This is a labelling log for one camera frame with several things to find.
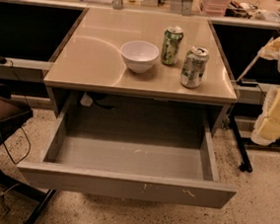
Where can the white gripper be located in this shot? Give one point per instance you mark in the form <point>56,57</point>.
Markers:
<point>267,128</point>

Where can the grey top drawer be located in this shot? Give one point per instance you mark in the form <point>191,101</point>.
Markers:
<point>134,149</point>

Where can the grey drawer cabinet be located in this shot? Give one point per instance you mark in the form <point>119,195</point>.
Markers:
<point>91,61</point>

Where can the white stick with base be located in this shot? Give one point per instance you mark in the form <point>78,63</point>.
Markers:
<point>251,63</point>

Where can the black table leg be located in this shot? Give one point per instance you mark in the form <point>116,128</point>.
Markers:
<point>245,165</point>

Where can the white green crushed can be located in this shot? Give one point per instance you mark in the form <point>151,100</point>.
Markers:
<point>194,67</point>

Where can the pink plastic container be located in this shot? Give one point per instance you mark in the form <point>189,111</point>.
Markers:
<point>213,7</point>

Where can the green soda can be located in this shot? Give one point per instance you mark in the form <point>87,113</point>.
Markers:
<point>172,38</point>

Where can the white ceramic bowl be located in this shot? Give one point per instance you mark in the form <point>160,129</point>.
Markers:
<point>139,55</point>

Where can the brown chair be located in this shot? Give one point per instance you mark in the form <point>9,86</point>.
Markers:
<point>13,114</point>

